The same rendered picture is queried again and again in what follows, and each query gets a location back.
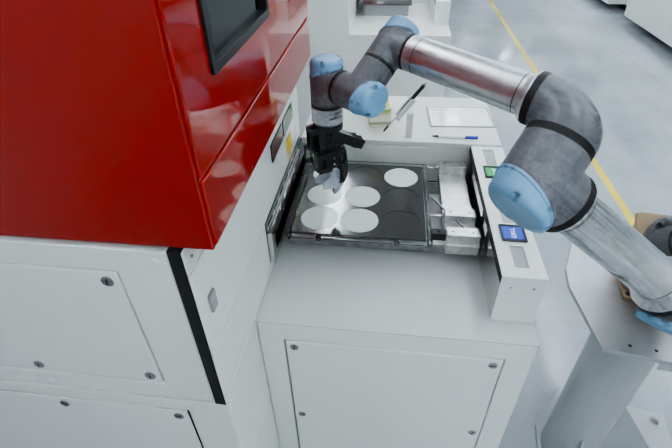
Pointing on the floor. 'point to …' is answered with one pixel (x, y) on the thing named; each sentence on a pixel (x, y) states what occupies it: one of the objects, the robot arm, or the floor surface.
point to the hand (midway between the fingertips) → (336, 188)
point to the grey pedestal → (601, 406)
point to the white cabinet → (389, 388)
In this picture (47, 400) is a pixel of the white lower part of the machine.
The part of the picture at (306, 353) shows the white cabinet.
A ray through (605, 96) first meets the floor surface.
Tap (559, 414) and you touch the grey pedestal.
